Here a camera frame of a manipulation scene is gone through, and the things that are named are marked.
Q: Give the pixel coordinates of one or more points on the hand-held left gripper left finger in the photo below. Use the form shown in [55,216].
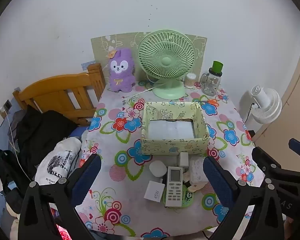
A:
[86,180]

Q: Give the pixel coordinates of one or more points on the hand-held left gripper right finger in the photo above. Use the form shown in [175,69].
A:
[215,177]

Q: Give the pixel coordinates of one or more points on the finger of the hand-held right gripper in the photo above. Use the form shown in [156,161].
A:
[298,148]
[267,161]

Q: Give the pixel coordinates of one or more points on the pack of white floss picks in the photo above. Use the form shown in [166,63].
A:
[198,171]

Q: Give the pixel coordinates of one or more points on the black key fob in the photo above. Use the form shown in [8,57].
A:
[187,184]

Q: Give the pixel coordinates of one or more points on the green perforated plastic paddle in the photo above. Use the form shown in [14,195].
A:
[188,197]

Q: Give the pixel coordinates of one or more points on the small white cube charger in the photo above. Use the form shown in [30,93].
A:
[183,158]

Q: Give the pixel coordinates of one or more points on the white remote control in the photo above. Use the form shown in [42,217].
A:
[173,192]

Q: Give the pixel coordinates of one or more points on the pale yellow printed storage box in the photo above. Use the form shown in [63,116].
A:
[172,148]

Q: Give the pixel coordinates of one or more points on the round white case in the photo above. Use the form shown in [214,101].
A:
[158,169]

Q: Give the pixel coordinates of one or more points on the large white charger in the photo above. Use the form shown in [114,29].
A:
[153,191]

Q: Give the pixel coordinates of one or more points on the floral tablecloth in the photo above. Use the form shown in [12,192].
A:
[107,170]

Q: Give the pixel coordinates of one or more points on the beige wooden door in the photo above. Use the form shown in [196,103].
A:
[290,120]

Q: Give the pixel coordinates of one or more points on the white printed shirt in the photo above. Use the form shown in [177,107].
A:
[55,165]

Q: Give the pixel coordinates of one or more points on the blue bed sheet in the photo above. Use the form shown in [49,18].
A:
[77,132]

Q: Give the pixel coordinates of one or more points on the white floor fan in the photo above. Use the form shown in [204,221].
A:
[265,107]

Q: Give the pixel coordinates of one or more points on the red cloth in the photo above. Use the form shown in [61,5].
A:
[63,235]

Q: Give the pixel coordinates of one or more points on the black backpack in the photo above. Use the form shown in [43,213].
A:
[7,172]

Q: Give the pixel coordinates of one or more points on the glass mug jar green lid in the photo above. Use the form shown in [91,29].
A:
[212,85]

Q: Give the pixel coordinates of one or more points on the wooden bed headboard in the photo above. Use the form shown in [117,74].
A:
[55,90]

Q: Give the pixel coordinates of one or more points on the cotton swab jar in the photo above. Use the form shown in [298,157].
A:
[190,81]

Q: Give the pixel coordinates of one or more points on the purple plush toy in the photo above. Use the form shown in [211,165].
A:
[120,77]

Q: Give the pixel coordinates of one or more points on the green desk fan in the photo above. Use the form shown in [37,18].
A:
[165,62]

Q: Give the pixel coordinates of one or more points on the wall socket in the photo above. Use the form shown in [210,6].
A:
[7,104]

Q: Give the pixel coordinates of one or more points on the blue paper on wall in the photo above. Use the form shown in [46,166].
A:
[88,64]

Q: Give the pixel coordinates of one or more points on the beige printed wall panel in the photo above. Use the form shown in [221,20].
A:
[102,45]

